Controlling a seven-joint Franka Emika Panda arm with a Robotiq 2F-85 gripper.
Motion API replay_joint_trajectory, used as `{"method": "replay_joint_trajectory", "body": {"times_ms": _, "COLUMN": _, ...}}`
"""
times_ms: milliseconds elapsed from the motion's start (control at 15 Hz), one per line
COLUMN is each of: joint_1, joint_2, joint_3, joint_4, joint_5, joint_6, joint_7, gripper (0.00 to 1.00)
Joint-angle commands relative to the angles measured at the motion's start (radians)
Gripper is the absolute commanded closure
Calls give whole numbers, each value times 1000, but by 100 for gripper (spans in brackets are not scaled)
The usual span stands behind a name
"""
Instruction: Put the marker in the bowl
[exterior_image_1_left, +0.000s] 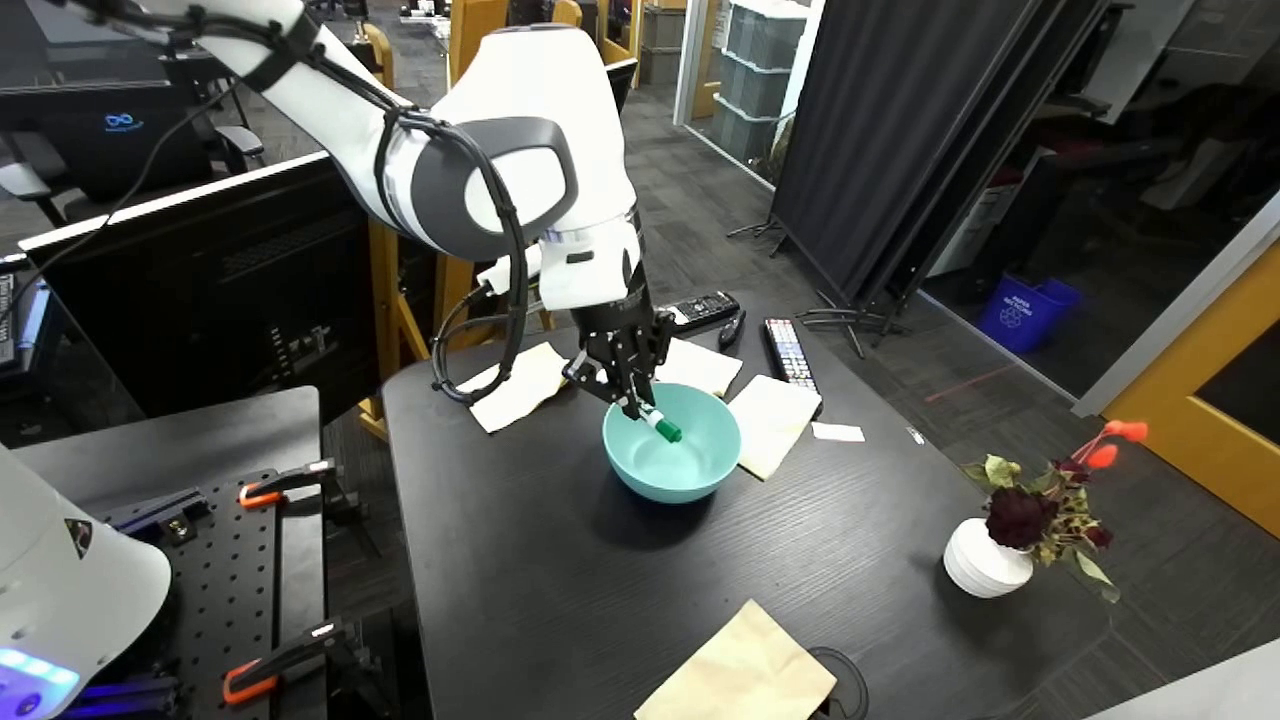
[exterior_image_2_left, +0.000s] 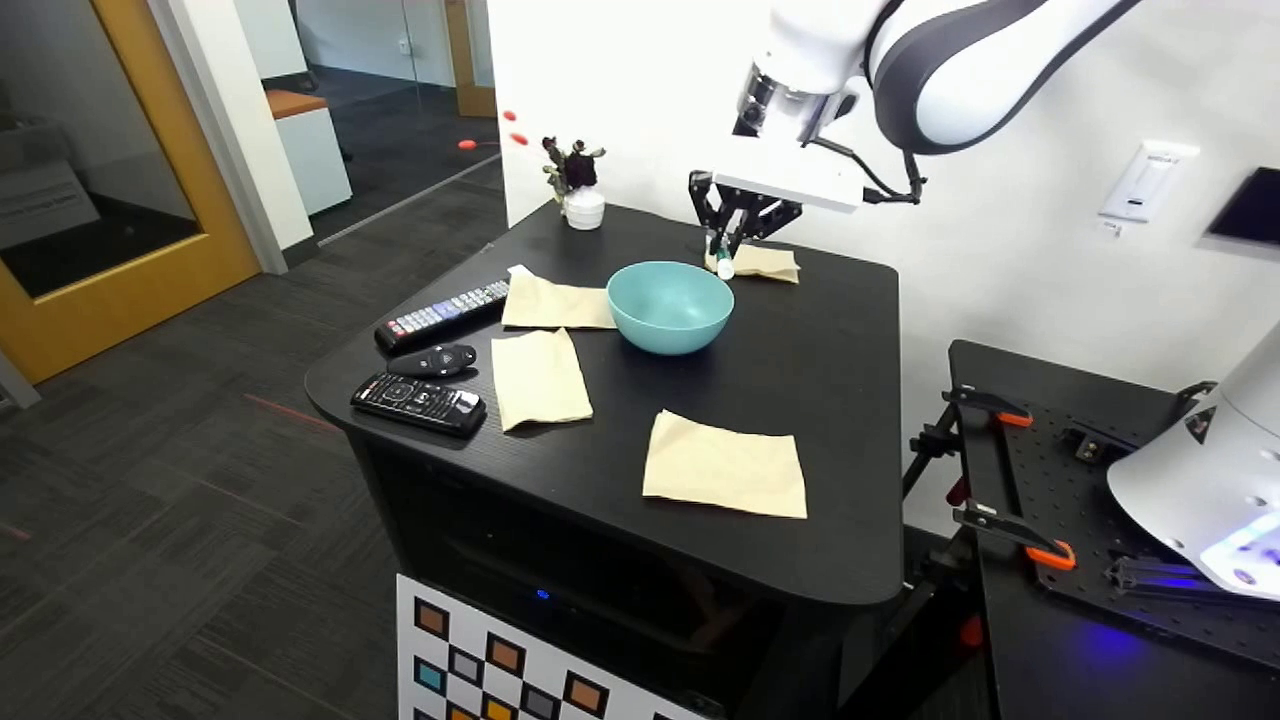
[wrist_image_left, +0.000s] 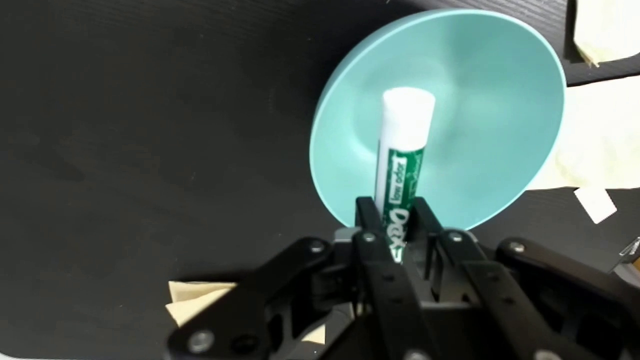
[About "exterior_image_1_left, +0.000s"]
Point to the large flat beige napkin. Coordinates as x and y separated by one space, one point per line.
520 386

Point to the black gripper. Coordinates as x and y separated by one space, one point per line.
622 336

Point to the teal bowl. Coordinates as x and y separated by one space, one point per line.
675 461

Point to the small oval black remote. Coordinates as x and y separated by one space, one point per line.
731 331

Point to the dark curtain divider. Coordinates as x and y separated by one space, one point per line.
905 134

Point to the dark red flower bouquet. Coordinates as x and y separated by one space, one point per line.
1027 514

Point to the black perforated mounting table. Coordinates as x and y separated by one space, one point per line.
243 574

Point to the folded beige napkin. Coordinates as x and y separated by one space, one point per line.
742 664

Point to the small white paper strip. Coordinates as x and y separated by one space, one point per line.
839 434

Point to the black computer case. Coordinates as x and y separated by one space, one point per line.
123 134

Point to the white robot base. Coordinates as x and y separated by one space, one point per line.
67 584

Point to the black monitor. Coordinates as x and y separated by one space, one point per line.
184 306

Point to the white marker with green cap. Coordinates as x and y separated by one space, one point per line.
663 422

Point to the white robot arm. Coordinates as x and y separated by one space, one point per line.
534 93

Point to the grey plastic drawer stack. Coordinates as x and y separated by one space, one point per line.
755 73

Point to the wide black remote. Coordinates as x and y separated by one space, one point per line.
698 308

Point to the yellow framed glass door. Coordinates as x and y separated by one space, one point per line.
1202 401

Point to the white round vase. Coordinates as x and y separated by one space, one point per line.
984 560

